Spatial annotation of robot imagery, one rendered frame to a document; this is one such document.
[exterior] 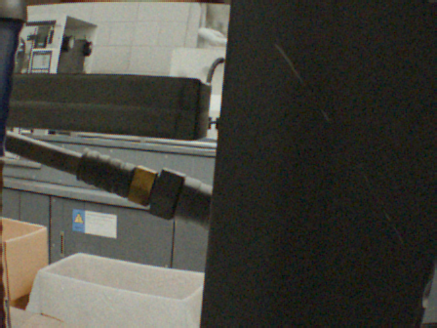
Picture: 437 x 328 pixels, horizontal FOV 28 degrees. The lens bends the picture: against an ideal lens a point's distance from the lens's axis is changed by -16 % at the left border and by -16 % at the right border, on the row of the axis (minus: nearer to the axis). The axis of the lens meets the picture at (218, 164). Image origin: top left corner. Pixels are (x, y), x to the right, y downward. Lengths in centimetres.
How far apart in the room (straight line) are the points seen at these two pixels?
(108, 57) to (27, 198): 218
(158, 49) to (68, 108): 652
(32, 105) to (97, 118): 4
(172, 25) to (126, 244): 234
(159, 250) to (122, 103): 459
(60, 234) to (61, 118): 469
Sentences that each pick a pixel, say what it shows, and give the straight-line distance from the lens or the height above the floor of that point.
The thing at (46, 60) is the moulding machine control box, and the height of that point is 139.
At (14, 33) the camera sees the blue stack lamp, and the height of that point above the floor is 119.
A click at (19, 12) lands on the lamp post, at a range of 21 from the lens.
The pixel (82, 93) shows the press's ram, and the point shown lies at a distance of 43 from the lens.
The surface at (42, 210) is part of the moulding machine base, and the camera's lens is 515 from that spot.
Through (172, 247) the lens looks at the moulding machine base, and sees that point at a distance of 501.
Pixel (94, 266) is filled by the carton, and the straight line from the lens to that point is 329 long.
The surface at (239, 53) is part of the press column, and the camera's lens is 39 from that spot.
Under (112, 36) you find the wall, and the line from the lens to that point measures 708.
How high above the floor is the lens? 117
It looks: 3 degrees down
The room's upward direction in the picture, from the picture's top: 5 degrees clockwise
